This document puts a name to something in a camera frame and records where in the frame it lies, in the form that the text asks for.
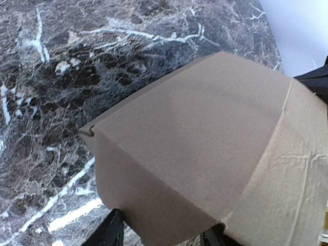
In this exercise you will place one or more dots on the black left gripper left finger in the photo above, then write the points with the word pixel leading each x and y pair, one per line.
pixel 110 232

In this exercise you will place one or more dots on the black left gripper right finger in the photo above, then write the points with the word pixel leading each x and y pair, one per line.
pixel 215 236

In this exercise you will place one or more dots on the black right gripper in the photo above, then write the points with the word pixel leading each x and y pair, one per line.
pixel 316 81

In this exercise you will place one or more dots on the brown cardboard paper box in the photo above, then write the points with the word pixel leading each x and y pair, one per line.
pixel 220 141

